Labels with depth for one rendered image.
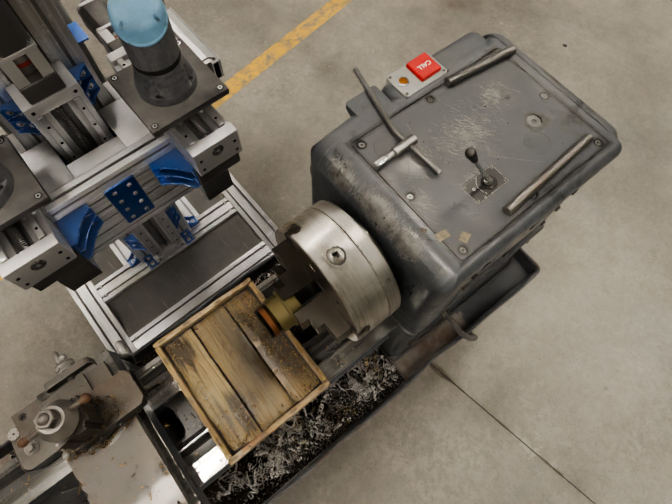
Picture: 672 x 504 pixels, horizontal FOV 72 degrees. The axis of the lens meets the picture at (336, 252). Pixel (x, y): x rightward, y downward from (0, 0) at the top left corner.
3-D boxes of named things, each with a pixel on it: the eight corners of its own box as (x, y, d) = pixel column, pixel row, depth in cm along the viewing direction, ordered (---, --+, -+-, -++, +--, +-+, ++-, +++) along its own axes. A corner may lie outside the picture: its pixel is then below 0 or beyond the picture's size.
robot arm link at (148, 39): (132, 77, 106) (107, 28, 93) (123, 35, 111) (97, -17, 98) (185, 65, 108) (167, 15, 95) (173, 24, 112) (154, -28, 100)
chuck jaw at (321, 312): (332, 283, 104) (366, 321, 99) (334, 292, 109) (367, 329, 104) (293, 313, 101) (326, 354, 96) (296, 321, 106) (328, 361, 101)
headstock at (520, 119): (448, 115, 153) (487, 15, 117) (557, 217, 140) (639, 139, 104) (304, 213, 138) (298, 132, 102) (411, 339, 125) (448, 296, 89)
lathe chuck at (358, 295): (303, 236, 127) (306, 185, 97) (375, 327, 121) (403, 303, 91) (276, 254, 125) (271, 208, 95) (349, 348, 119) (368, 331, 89)
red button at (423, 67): (423, 57, 112) (424, 51, 110) (440, 73, 111) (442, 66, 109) (404, 69, 111) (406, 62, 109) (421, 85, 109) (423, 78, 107)
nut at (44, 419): (55, 404, 89) (45, 403, 86) (64, 421, 88) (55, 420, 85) (35, 418, 88) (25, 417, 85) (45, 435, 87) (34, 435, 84)
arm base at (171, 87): (125, 79, 118) (108, 48, 109) (176, 51, 122) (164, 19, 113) (157, 116, 114) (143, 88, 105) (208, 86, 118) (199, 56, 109)
